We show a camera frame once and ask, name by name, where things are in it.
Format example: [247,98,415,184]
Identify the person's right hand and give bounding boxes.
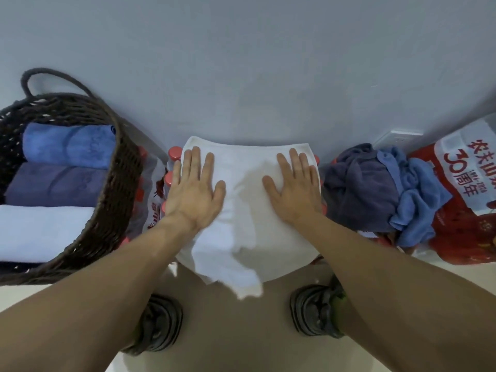
[262,148,324,227]

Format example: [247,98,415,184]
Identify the person's left hand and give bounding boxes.
[164,146,227,233]

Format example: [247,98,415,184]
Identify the cream towel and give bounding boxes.
[174,136,322,301]

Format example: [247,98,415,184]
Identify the dark grey towel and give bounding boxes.
[321,143,402,234]

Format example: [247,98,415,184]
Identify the dark brown wicker basket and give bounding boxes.
[0,67,145,286]

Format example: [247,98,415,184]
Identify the light blue towel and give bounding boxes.
[378,146,453,249]
[22,122,117,170]

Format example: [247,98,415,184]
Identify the dark blue towel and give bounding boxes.
[4,162,110,209]

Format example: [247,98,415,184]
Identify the white towel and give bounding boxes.
[0,205,96,264]

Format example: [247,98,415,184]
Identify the person's right forearm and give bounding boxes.
[298,214,496,372]

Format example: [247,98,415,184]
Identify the person's left forearm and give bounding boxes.
[0,214,204,372]

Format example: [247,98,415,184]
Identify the person's right grey shoe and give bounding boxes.
[289,274,347,339]

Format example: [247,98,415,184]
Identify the person's grey shoe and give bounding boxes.
[122,294,183,357]
[289,274,347,339]

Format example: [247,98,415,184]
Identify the person's left grey shoe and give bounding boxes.
[122,294,183,357]

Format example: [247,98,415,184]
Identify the white wall socket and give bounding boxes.
[371,129,425,150]

